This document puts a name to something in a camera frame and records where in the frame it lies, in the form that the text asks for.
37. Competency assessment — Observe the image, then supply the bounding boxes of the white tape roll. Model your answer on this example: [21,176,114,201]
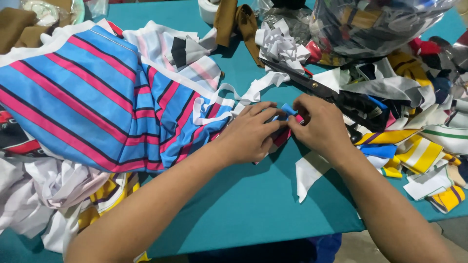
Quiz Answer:
[198,0,221,25]

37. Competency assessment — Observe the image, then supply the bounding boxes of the heap of mixed fabric scraps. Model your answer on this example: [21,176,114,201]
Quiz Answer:
[305,37,468,214]

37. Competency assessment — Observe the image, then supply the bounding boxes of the white pink striped fabric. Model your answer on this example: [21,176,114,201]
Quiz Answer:
[122,20,223,92]

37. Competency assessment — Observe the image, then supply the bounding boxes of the person's right hand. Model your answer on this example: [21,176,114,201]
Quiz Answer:
[287,94,354,164]

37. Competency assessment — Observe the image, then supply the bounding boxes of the blue pink striped fabric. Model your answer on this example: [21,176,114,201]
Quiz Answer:
[0,25,305,174]

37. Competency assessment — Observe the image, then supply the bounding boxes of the clear plastic bag of scraps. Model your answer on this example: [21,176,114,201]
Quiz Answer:
[309,0,459,59]

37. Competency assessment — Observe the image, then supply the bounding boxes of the black grey fabric scrap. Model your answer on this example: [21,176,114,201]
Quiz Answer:
[165,35,211,69]

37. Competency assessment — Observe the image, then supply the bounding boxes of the crumpled white fabric scraps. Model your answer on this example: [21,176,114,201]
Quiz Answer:
[255,18,311,75]

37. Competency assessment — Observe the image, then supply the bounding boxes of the brown fabric piece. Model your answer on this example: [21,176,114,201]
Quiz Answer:
[213,0,265,69]

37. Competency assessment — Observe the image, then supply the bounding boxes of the white fabric strip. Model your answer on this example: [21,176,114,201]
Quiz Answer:
[193,71,291,126]

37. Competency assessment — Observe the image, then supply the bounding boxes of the pile of white yellow garments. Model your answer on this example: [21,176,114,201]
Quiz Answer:
[0,151,151,263]

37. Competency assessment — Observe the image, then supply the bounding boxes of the red black printed garment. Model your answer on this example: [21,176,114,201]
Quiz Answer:
[0,104,46,158]

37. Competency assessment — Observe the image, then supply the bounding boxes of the black tailor scissors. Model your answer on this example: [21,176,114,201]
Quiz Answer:
[259,57,363,144]

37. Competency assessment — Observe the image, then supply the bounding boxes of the teal table cloth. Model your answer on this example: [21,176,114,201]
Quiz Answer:
[0,0,468,263]

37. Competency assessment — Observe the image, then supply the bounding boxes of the person's left hand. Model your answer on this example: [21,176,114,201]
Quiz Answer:
[213,102,288,166]

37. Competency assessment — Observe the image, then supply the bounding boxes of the white fabric scrap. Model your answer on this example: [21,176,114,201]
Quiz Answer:
[295,150,332,204]

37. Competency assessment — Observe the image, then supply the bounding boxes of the plastic wrapped bowl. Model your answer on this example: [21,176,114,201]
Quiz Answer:
[20,0,85,27]

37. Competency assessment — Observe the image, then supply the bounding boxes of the brown cloth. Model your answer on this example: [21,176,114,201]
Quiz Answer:
[0,7,52,55]

